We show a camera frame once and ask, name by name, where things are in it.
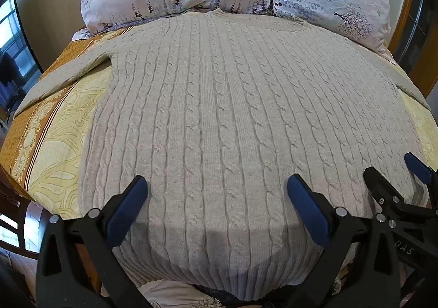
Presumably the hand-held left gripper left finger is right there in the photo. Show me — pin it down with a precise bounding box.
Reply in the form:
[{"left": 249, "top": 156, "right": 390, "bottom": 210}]
[{"left": 36, "top": 175, "right": 148, "bottom": 308}]

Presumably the person's light clothing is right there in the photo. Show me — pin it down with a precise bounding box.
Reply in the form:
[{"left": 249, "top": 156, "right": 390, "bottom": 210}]
[{"left": 139, "top": 281, "right": 240, "bottom": 308}]

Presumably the yellow patterned bed sheet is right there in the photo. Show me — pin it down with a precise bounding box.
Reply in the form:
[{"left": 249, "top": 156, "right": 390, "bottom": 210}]
[{"left": 0, "top": 26, "right": 438, "bottom": 226}]

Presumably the beige cable knit sweater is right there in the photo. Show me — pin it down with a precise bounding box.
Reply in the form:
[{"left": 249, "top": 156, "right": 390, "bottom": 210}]
[{"left": 14, "top": 9, "right": 432, "bottom": 300}]

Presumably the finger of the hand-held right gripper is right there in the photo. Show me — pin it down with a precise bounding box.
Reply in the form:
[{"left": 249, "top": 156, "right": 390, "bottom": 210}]
[
  {"left": 363, "top": 167, "right": 406, "bottom": 213},
  {"left": 404, "top": 152, "right": 438, "bottom": 208}
]

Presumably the window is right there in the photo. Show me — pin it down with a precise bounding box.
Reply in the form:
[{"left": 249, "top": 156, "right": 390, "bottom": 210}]
[{"left": 0, "top": 0, "right": 38, "bottom": 124}]

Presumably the wooden headboard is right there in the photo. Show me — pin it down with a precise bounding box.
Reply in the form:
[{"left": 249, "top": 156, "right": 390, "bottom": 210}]
[{"left": 383, "top": 0, "right": 438, "bottom": 100}]

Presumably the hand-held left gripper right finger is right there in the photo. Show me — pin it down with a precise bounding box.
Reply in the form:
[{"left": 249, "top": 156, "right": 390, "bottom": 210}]
[{"left": 287, "top": 174, "right": 401, "bottom": 308}]

